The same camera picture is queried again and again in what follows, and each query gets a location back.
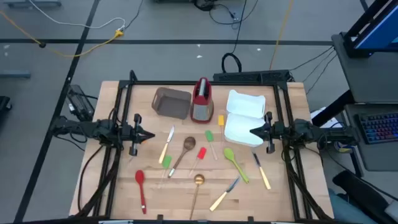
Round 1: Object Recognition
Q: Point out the black aluminium frame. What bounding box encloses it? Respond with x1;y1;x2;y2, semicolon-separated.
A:
68;70;336;224

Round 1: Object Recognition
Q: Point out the black power supply box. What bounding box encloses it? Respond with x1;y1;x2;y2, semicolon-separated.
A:
66;84;96;123

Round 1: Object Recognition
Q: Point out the dark wooden spoon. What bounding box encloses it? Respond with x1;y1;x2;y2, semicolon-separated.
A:
167;136;197;179

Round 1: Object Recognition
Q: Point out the black floor object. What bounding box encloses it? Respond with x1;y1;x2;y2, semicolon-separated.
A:
0;95;13;113

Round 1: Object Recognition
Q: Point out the black power strip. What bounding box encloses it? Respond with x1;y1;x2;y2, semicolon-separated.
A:
213;69;295;83

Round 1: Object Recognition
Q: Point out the white cable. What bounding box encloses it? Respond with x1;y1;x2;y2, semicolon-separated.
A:
28;0;126;30

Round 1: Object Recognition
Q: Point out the yellow extension cable with plug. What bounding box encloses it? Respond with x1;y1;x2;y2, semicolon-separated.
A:
0;10;125;58

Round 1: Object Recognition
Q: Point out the red-topped steel box grater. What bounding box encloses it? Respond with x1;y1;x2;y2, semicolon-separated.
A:
190;77;215;124

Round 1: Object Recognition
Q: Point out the cream-handled table knife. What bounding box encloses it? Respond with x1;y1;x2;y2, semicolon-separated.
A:
158;124;175;165
209;175;241;212
251;151;272;190

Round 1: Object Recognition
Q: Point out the gray metal foot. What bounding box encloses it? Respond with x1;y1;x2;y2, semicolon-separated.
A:
0;70;32;79
2;0;62;9

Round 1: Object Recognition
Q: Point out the lime green silicone spoon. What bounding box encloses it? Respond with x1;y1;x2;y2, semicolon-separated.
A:
223;147;250;184

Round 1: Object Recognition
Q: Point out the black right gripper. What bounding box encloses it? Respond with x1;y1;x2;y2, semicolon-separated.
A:
249;111;285;154

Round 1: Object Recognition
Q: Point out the backlit black keyboard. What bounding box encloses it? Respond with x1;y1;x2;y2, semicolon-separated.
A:
356;111;398;145

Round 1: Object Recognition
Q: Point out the black device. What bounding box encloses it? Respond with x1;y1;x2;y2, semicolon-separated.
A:
192;0;217;12

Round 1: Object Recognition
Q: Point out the yellow hanging cable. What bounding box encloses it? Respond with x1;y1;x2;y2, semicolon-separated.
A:
268;0;295;71

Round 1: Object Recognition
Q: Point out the coiled black cable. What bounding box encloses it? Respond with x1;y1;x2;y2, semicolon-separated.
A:
221;0;248;74

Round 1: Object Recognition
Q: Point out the white wipes canister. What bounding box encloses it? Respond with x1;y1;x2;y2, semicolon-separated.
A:
337;141;354;154

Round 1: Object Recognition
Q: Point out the black computer monitor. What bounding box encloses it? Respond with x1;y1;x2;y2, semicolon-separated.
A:
343;0;398;59

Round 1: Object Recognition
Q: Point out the gray plastic bin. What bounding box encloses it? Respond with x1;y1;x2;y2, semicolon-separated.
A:
151;86;192;121

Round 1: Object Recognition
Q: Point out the thin black cable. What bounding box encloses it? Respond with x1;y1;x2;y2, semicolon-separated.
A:
305;53;339;96
302;49;337;83
289;45;336;72
124;0;144;30

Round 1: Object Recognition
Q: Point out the green silicone spatula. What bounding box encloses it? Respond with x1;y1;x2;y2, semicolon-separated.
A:
204;129;218;162
157;154;173;189

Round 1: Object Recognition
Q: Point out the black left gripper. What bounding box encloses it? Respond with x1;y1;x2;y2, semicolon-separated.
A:
119;113;155;157

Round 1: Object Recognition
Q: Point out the gold metal spoon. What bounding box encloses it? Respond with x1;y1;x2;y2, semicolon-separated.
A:
188;173;206;221

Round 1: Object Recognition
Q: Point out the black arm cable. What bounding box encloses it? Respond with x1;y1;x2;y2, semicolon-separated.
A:
76;144;105;215

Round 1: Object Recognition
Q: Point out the red silicone spatula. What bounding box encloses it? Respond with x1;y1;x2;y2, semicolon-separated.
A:
188;146;208;177

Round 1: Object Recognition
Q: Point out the black cable bundle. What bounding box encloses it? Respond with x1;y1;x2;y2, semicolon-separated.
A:
74;146;122;218
281;146;335;222

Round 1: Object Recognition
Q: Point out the computer cart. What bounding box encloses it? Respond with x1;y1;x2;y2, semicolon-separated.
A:
310;30;398;179

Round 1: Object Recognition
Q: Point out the black cable with adapter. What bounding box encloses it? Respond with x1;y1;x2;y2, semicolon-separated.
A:
208;0;247;30

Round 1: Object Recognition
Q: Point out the red silicone spoon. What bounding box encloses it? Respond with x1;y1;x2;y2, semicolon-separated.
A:
134;169;147;215

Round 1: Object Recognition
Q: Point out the white plastic bin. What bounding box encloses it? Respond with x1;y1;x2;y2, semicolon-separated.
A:
226;89;267;119
223;112;266;147

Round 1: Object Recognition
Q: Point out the white paper sheet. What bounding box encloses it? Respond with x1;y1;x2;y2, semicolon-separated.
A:
310;106;340;129

